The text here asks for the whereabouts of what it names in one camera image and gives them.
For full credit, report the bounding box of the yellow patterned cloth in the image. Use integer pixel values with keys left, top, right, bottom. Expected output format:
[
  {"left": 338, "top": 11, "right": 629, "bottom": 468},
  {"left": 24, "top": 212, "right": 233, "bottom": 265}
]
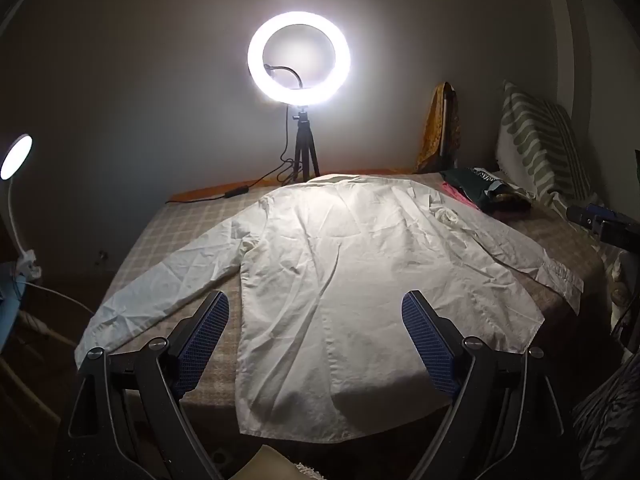
[{"left": 416, "top": 81, "right": 462, "bottom": 173}]

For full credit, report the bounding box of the white lamp cable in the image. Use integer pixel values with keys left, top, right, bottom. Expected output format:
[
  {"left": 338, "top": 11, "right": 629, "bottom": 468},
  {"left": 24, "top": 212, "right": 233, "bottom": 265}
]
[{"left": 30, "top": 284, "right": 97, "bottom": 317}]

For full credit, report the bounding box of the dark green folded garment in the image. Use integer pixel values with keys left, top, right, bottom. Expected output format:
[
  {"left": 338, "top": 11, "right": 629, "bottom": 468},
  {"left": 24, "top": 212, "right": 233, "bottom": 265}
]
[{"left": 440, "top": 167, "right": 506, "bottom": 211}]

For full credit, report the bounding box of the checkered bed blanket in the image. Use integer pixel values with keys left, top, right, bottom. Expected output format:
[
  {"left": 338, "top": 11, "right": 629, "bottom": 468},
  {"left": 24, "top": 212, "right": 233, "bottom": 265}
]
[{"left": 75, "top": 170, "right": 616, "bottom": 461}]

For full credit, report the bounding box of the green striped pillow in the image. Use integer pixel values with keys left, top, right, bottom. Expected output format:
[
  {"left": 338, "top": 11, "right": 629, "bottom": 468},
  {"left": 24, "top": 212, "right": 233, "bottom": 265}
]
[{"left": 495, "top": 80, "right": 596, "bottom": 206}]

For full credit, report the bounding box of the zebra striped clothing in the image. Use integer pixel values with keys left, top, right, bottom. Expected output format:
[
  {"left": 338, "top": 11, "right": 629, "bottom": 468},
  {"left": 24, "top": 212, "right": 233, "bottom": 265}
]
[{"left": 572, "top": 355, "right": 640, "bottom": 480}]

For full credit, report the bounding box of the white clip desk lamp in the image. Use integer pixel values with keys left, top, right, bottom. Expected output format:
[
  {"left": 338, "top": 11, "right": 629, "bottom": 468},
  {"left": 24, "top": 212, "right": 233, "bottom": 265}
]
[{"left": 0, "top": 133, "right": 43, "bottom": 281}]

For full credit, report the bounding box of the black ring light cable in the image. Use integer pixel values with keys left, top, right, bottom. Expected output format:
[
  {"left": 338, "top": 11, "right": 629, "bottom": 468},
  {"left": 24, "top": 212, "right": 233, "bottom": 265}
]
[{"left": 164, "top": 105, "right": 301, "bottom": 205}]

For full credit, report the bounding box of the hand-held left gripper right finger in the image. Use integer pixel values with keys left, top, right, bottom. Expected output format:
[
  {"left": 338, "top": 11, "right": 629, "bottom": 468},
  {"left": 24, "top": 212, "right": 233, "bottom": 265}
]
[{"left": 400, "top": 289, "right": 583, "bottom": 480}]

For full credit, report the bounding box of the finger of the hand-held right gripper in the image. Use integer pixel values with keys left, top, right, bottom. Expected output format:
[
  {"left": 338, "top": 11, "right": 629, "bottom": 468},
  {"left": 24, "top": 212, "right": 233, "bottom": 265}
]
[
  {"left": 567, "top": 203, "right": 626, "bottom": 227},
  {"left": 600, "top": 220, "right": 640, "bottom": 261}
]

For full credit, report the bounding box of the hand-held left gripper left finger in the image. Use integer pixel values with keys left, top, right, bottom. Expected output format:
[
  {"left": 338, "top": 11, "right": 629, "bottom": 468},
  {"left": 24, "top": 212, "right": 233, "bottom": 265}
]
[{"left": 52, "top": 289, "right": 232, "bottom": 480}]

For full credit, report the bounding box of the multicoloured folded garment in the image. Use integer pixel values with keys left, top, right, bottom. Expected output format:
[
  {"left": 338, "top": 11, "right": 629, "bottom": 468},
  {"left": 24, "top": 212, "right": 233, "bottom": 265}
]
[{"left": 487, "top": 182, "right": 535, "bottom": 222}]

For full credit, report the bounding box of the white shirt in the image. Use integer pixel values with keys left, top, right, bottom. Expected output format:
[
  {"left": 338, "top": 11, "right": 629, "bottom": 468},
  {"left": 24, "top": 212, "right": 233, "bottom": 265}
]
[{"left": 74, "top": 174, "right": 585, "bottom": 443}]

